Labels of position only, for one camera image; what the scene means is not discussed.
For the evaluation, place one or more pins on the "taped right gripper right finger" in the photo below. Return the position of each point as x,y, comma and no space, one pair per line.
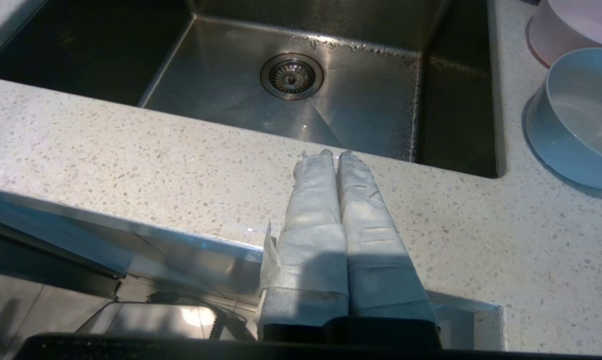
376,260

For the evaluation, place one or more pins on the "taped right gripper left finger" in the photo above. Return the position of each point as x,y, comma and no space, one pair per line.
313,250

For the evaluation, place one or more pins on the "white round cup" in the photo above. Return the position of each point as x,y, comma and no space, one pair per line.
576,130

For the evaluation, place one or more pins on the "stainless steel sink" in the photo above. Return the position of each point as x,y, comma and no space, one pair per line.
206,75

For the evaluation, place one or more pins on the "round metal drain strainer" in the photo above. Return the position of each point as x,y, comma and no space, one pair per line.
292,76

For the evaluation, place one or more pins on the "stainless steel appliance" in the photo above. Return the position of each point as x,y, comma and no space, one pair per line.
81,250

